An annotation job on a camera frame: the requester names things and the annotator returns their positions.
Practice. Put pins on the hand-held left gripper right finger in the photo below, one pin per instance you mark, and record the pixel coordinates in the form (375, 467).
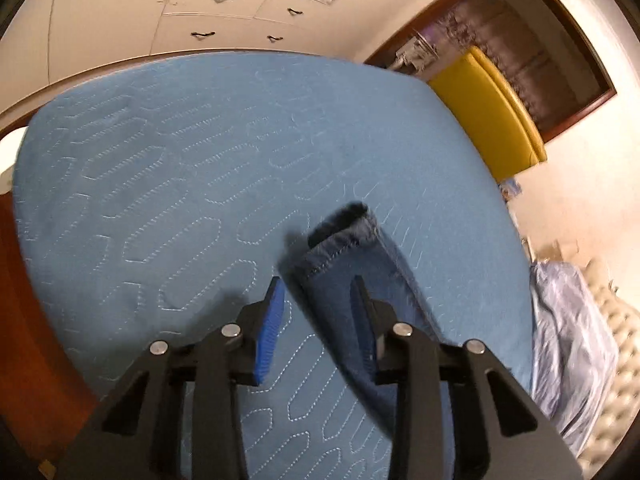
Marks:
(361, 325)

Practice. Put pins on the blue denim pants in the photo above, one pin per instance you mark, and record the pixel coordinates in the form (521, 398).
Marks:
(340, 265)

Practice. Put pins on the patterned grey curtain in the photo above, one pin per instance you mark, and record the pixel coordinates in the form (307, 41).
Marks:
(530, 50)

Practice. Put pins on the blue quilted bed cover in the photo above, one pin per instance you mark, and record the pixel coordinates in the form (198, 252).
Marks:
(200, 160)

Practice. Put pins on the yellow padded chair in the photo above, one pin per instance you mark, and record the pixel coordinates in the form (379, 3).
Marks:
(480, 105)

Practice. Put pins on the cream tufted headboard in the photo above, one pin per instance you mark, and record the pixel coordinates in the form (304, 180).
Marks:
(611, 330)

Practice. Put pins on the brown wooden furniture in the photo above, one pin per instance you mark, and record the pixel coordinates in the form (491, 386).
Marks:
(35, 340)

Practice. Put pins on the white round object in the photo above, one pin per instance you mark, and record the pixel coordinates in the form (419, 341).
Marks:
(10, 157)

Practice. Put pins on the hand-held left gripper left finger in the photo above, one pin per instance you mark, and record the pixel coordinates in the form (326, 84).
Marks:
(270, 330)

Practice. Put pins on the brown wooden door frame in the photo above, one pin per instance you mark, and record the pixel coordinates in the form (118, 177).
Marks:
(400, 30)

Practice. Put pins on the grey crumpled cloth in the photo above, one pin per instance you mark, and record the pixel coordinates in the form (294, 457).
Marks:
(412, 54)

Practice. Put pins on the cream drawer cabinet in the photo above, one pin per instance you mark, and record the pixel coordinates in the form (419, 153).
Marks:
(210, 17)

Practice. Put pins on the grey-blue duvet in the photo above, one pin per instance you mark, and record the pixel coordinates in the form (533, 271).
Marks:
(570, 345)

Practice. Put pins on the blue printed packet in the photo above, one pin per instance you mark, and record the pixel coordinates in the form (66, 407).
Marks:
(511, 189)

